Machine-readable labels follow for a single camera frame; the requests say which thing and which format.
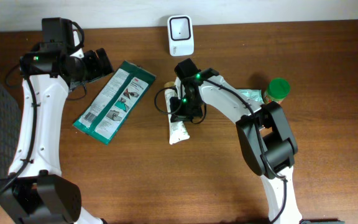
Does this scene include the white tube with gold cap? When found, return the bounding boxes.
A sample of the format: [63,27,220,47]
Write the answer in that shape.
[164,82,190,145]

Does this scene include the dark green wipes pack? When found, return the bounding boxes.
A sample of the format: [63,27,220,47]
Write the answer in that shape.
[73,61,156,145]

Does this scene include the mint green wipes packet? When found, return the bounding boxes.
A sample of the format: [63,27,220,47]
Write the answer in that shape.
[238,89,264,104]

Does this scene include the green lidded jar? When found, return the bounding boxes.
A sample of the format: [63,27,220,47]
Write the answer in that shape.
[263,78,291,104]

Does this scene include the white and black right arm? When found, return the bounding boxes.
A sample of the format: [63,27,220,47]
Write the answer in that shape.
[170,58,303,223]

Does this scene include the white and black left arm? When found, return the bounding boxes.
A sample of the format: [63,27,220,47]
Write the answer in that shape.
[0,17,113,223]

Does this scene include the white barcode scanner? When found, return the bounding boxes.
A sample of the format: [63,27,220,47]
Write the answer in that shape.
[167,15,195,57]

